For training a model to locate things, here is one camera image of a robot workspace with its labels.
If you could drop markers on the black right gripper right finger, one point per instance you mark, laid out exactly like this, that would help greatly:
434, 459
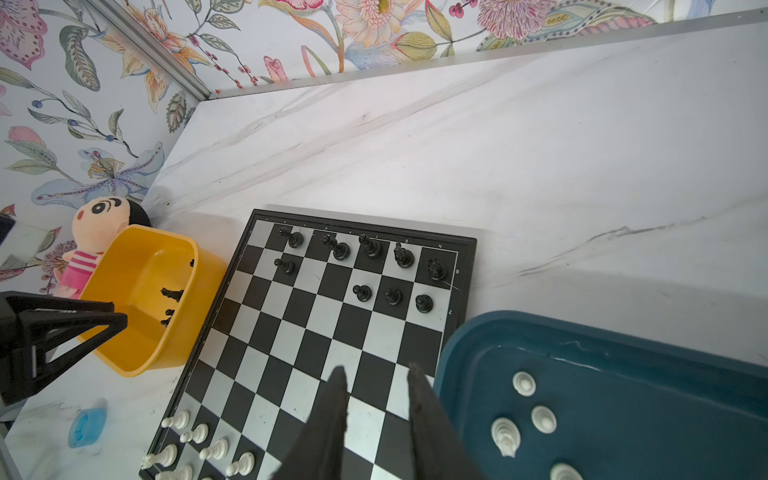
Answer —
437, 452

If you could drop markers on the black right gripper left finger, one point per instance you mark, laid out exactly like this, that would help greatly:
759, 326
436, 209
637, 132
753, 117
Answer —
319, 448

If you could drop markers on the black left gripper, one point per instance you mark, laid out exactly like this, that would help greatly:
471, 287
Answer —
43, 336

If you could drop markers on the white chess pawn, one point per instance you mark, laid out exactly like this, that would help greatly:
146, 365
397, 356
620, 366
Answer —
241, 467
178, 421
198, 435
216, 451

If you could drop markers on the white chess piece in tray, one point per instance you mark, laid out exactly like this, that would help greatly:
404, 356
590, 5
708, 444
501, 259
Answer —
524, 383
544, 419
564, 471
506, 436

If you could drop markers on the white chess knight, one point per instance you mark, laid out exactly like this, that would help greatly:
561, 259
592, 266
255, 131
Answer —
184, 473

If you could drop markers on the black chess pawn h7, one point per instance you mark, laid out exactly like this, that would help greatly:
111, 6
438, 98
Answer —
424, 303

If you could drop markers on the white chess rook corner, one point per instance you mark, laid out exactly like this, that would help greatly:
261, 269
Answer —
165, 458

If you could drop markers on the black chess pawn g7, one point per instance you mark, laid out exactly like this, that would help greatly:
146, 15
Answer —
393, 296

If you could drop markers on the black chess pawn f7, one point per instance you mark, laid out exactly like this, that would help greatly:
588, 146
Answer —
363, 293

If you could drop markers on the black chess pawn on board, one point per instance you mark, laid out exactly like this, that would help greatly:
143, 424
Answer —
287, 266

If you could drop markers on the black chess knight on board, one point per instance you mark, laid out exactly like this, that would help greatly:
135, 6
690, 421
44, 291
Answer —
403, 256

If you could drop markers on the black chess bishop on board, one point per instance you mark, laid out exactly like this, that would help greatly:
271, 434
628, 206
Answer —
371, 247

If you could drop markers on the black chess bishop c8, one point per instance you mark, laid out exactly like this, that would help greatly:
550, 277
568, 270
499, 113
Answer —
294, 239

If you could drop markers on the teal plastic tray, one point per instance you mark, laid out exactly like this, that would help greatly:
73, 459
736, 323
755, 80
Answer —
626, 408

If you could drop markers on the doll plush toy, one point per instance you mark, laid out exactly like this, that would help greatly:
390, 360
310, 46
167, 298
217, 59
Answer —
95, 226

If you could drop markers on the yellow plastic tray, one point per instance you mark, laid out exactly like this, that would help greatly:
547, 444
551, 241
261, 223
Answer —
165, 284

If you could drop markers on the black white chessboard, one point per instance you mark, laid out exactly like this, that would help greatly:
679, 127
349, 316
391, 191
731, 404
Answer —
271, 341

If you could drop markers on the blue small ring toy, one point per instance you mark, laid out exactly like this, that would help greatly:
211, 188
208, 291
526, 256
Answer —
87, 427

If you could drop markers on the aluminium frame corner post left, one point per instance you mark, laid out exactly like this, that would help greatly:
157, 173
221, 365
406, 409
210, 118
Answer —
153, 51

